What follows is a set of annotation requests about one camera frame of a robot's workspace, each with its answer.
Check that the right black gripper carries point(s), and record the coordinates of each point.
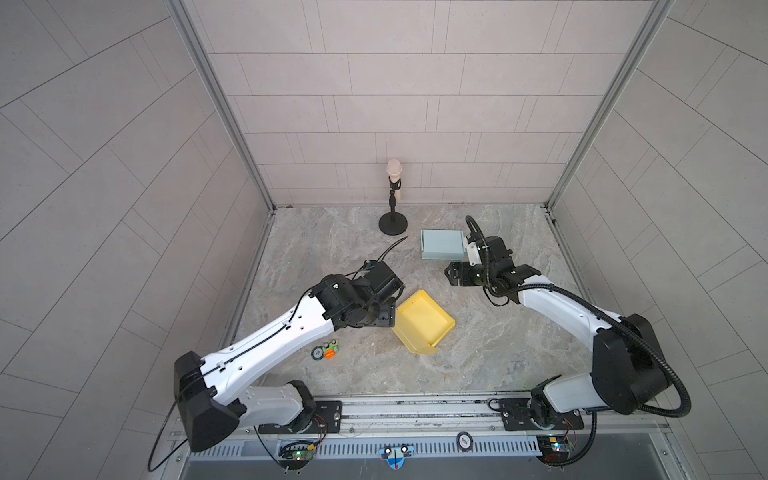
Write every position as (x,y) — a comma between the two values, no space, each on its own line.
(463,267)

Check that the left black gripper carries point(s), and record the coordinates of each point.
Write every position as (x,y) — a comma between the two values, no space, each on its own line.
(387,310)

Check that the yellow paper box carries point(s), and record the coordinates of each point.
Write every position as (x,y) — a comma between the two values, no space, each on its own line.
(420,323)

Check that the light blue paper box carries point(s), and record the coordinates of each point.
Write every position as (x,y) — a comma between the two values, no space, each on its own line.
(446,245)

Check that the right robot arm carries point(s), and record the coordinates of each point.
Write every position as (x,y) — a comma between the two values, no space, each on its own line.
(628,367)

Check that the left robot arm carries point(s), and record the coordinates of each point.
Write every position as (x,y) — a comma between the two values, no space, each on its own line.
(215,394)

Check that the orange green small toy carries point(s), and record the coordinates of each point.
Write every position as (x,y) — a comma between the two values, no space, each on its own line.
(330,349)

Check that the beige microphone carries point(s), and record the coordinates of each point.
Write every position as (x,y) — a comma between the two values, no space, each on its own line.
(394,172)

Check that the blue sticker marker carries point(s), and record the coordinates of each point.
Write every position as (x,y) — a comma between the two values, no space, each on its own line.
(395,456)

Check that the left circuit board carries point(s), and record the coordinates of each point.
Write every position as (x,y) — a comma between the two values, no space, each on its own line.
(299,451)

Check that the circuit board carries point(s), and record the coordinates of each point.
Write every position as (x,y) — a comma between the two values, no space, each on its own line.
(299,451)
(554,449)

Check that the round black badge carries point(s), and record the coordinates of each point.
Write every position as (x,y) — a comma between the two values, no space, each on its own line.
(464,442)

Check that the right circuit board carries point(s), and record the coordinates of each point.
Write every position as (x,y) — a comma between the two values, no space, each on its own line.
(554,449)

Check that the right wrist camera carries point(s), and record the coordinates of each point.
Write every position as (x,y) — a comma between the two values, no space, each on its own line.
(473,253)

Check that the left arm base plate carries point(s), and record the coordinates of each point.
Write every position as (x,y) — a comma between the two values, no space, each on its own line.
(325,418)

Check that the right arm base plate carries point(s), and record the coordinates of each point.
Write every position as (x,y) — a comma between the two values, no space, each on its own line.
(519,414)

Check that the aluminium mounting rail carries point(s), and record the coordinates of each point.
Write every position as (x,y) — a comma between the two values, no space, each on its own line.
(363,415)

